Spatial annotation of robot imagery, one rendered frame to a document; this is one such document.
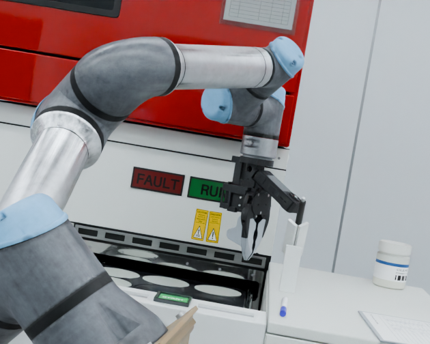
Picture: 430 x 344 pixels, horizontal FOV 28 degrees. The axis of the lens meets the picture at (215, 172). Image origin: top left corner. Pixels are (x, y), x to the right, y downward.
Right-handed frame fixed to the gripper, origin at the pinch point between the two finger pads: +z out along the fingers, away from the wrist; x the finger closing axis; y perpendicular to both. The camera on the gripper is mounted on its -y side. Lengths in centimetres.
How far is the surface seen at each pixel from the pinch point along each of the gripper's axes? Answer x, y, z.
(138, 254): 1.1, 28.2, 6.1
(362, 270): -163, 46, 21
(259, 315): 35.0, -24.4, 3.5
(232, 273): -9.9, 9.7, 6.6
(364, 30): -155, 58, -73
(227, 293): -0.3, 4.1, 9.1
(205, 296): 7.7, 4.3, 9.3
